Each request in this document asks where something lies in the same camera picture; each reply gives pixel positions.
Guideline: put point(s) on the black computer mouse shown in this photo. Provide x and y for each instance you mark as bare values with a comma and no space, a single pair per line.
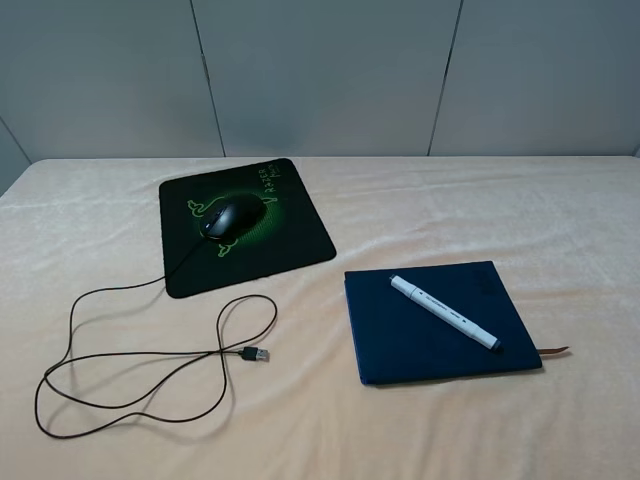
228,218

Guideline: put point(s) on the white marker pen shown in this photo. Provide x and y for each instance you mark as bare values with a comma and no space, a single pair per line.
445,313

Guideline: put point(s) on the dark blue notebook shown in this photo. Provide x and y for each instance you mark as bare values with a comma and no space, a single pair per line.
396,341

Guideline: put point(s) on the black green Razer mousepad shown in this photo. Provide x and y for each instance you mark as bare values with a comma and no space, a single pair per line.
291,234

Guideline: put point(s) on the beige table cloth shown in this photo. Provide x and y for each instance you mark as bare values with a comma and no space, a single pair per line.
103,376

